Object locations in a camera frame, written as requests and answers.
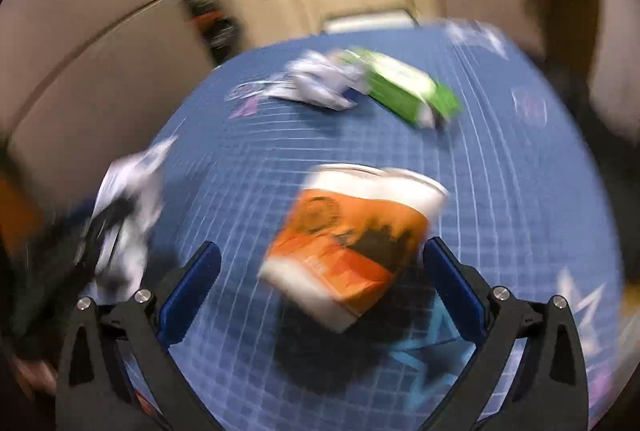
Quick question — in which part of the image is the blue grid tablecloth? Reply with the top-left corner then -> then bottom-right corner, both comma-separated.
117,24 -> 626,431

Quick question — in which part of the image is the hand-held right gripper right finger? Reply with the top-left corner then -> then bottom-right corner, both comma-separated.
420,236 -> 591,431

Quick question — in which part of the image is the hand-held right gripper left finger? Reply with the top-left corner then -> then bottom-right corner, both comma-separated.
55,240 -> 223,431

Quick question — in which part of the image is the white and black paper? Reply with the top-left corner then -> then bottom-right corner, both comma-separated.
90,136 -> 178,307

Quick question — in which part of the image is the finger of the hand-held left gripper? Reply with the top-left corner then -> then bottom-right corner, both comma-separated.
85,198 -> 137,257

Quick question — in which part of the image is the black bag on fridge side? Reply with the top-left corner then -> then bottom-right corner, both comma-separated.
192,1 -> 238,62

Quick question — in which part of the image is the beige refrigerator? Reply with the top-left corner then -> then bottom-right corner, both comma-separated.
0,0 -> 221,222

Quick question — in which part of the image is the orange paper cup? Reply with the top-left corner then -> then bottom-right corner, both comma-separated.
259,164 -> 450,333

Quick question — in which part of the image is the green carton box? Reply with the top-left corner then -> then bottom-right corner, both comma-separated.
345,47 -> 463,130

